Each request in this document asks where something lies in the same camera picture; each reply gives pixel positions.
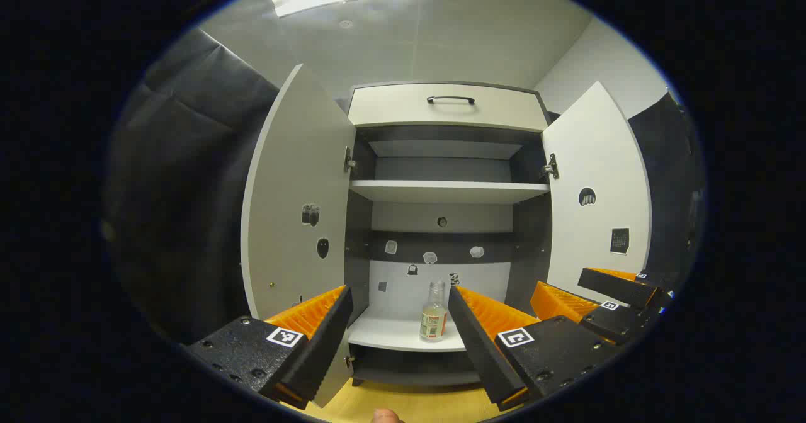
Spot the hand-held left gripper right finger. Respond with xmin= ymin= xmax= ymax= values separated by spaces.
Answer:
xmin=448 ymin=285 xmax=621 ymax=412

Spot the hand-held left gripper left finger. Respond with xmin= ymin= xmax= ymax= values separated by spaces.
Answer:
xmin=181 ymin=285 xmax=355 ymax=411

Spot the clear bottle with red label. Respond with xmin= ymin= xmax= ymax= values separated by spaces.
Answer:
xmin=420 ymin=279 xmax=449 ymax=343

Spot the white door with cat sticker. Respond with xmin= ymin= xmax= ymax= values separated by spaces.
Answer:
xmin=542 ymin=81 xmax=652 ymax=304

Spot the white door with phone sticker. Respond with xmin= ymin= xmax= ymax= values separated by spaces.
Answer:
xmin=241 ymin=64 xmax=358 ymax=408

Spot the white cabinet shelf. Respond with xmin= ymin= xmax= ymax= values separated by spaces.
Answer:
xmin=349 ymin=179 xmax=550 ymax=205
xmin=348 ymin=310 xmax=467 ymax=353

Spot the dark grey cabinet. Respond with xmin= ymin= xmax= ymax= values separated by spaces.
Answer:
xmin=343 ymin=82 xmax=555 ymax=387

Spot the white cabinet drawer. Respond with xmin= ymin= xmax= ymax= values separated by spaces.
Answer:
xmin=348 ymin=83 xmax=548 ymax=133

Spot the black backdrop cloth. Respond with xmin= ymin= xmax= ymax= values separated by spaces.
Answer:
xmin=104 ymin=26 xmax=281 ymax=346
xmin=628 ymin=91 xmax=706 ymax=285

